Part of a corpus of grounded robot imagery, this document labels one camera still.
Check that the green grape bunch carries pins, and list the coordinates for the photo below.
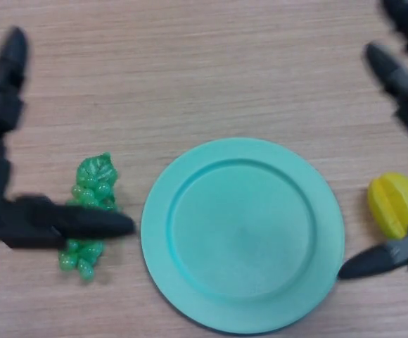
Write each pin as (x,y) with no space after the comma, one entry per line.
(96,183)

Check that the yellow starfruit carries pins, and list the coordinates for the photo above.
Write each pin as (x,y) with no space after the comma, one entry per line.
(390,204)

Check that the teal round plate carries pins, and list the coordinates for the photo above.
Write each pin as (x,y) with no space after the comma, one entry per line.
(242,239)

